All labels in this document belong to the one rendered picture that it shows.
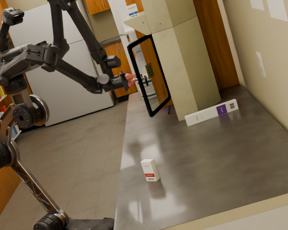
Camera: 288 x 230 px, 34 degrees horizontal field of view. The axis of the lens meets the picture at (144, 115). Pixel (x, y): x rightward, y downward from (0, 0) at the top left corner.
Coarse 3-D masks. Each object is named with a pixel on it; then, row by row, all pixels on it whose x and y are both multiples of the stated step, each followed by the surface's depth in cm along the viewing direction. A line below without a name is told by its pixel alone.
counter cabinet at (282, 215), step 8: (280, 208) 144; (248, 216) 145; (256, 216) 145; (264, 216) 145; (272, 216) 145; (280, 216) 145; (224, 224) 146; (232, 224) 146; (240, 224) 146; (248, 224) 146; (256, 224) 146; (264, 224) 146; (272, 224) 146; (280, 224) 146
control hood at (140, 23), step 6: (144, 12) 248; (126, 18) 247; (132, 18) 232; (138, 18) 231; (144, 18) 231; (126, 24) 232; (132, 24) 232; (138, 24) 232; (144, 24) 232; (138, 30) 233; (144, 30) 233
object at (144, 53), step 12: (132, 48) 242; (144, 48) 254; (132, 60) 240; (144, 60) 252; (156, 60) 264; (144, 72) 250; (156, 72) 262; (144, 84) 247; (156, 84) 260; (156, 96) 257
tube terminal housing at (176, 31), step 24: (144, 0) 229; (168, 0) 231; (192, 0) 243; (168, 24) 232; (192, 24) 242; (168, 48) 235; (192, 48) 242; (168, 72) 238; (192, 72) 241; (192, 96) 242; (216, 96) 254
